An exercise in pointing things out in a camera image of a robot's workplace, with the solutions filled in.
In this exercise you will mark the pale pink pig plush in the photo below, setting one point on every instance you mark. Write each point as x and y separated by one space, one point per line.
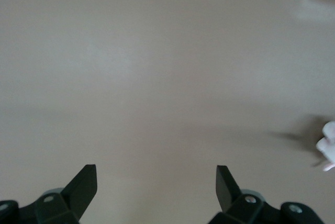
328 145

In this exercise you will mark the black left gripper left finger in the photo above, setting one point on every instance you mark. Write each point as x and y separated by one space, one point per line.
81 195

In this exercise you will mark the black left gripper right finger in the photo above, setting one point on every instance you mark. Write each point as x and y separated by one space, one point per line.
227 195

